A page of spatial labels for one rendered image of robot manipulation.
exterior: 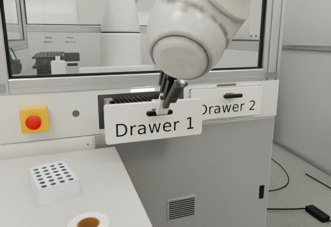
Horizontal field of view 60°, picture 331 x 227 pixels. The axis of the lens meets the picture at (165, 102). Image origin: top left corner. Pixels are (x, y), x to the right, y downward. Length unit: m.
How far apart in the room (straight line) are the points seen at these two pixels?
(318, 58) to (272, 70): 1.61
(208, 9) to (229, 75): 0.73
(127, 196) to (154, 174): 0.39
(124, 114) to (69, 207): 0.28
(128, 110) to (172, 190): 0.43
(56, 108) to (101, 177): 0.28
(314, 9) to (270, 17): 1.72
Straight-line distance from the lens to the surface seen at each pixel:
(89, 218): 0.55
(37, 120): 0.87
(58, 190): 0.69
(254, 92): 1.12
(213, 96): 1.03
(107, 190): 0.71
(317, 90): 2.78
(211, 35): 0.34
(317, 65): 2.78
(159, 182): 1.08
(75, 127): 0.95
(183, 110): 0.84
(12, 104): 0.94
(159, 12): 0.36
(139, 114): 0.80
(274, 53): 1.18
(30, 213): 0.68
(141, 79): 0.94
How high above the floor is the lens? 1.11
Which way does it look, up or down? 13 degrees down
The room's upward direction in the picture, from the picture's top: straight up
